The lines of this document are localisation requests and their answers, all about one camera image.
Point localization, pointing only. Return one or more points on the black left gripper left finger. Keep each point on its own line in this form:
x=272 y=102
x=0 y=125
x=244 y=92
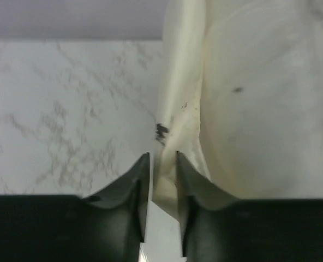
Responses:
x=108 y=225

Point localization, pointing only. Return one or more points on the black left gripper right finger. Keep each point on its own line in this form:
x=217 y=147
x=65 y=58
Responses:
x=217 y=226

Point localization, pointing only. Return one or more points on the cream yellow pillowcase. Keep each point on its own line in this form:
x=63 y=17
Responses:
x=178 y=114

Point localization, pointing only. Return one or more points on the white pillow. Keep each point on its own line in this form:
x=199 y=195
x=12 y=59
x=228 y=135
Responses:
x=262 y=98

